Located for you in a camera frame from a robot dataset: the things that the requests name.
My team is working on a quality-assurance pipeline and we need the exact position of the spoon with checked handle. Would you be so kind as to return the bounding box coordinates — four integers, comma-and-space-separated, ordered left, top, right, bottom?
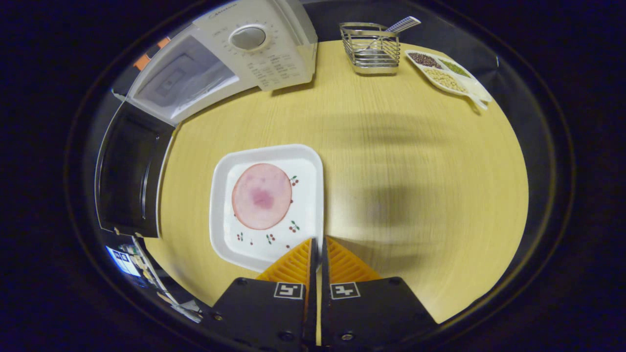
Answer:
362, 16, 422, 52

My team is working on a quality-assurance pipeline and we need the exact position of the blue and white sign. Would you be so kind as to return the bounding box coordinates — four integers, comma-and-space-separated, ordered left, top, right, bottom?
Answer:
105, 245, 142, 277

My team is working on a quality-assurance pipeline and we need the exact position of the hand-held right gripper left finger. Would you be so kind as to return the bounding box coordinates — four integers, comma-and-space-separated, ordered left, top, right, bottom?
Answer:
198, 238, 318, 351

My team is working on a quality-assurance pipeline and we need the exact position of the white microwave oven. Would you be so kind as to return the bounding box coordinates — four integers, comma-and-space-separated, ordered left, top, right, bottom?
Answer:
95, 0, 318, 239

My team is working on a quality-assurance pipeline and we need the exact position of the white square plate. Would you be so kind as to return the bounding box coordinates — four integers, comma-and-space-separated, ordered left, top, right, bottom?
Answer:
209, 144, 324, 272

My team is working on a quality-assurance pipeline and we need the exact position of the pink ham slice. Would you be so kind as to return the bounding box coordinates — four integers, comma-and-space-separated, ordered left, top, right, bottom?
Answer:
232, 163, 293, 230

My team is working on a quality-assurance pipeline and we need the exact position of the metal wire basket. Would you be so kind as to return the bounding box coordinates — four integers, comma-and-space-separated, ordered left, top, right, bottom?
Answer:
340, 22, 401, 75

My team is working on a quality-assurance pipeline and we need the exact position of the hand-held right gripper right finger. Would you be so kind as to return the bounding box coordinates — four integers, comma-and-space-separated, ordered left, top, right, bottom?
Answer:
320, 236, 438, 348

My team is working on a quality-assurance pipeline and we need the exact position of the white divided bean dish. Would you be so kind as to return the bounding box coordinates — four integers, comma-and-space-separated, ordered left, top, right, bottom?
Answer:
405, 50, 492, 111

